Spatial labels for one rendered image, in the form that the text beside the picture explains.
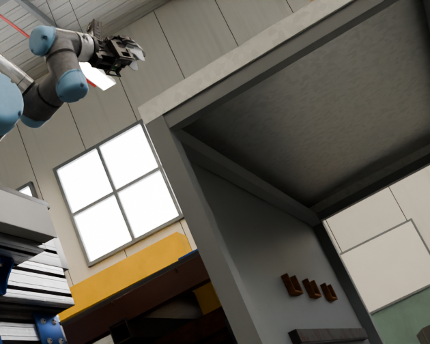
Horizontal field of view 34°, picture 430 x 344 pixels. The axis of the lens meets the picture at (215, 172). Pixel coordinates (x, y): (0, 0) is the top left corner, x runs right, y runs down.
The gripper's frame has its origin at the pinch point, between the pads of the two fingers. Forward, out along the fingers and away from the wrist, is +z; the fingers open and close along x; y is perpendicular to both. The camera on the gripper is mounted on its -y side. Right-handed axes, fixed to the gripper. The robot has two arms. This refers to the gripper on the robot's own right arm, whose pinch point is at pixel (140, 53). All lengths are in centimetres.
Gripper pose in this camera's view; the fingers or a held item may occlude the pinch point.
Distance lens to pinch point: 200.6
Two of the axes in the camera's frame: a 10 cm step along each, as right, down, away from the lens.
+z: 6.5, 0.1, 7.6
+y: 4.7, 7.8, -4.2
